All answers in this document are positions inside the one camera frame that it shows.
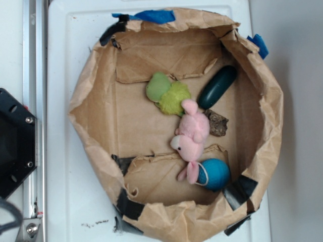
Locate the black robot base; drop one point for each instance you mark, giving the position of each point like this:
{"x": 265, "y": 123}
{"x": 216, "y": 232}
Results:
{"x": 18, "y": 153}

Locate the green plush animal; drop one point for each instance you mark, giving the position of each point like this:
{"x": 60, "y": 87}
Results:
{"x": 167, "y": 95}

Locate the brown paper bag bin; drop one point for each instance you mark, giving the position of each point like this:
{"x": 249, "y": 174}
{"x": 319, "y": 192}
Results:
{"x": 127, "y": 138}

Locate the pink plush bunny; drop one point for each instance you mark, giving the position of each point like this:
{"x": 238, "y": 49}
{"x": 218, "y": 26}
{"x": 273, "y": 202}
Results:
{"x": 190, "y": 138}

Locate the brown bark piece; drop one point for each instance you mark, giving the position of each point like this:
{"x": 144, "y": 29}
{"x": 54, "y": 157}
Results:
{"x": 217, "y": 122}

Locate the dark green oblong toy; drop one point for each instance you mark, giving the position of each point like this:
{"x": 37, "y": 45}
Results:
{"x": 217, "y": 86}

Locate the blue rubber ball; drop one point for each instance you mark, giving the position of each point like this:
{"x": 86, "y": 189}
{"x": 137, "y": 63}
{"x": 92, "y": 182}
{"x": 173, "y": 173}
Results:
{"x": 213, "y": 174}

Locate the blue tape piece top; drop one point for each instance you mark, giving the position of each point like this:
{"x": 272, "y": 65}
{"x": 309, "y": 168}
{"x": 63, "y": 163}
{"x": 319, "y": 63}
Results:
{"x": 154, "y": 16}

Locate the blue tape piece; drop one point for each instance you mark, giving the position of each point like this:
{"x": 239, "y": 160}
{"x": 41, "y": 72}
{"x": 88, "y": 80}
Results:
{"x": 259, "y": 42}
{"x": 154, "y": 16}

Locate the white plastic tray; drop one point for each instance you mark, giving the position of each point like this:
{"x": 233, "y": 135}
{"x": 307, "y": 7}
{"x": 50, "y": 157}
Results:
{"x": 77, "y": 208}

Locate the blue tape piece right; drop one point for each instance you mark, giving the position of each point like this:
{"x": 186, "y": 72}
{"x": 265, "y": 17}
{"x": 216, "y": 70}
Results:
{"x": 259, "y": 42}

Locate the aluminium extrusion rail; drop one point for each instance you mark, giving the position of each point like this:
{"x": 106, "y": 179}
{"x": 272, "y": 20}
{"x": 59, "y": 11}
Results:
{"x": 35, "y": 17}

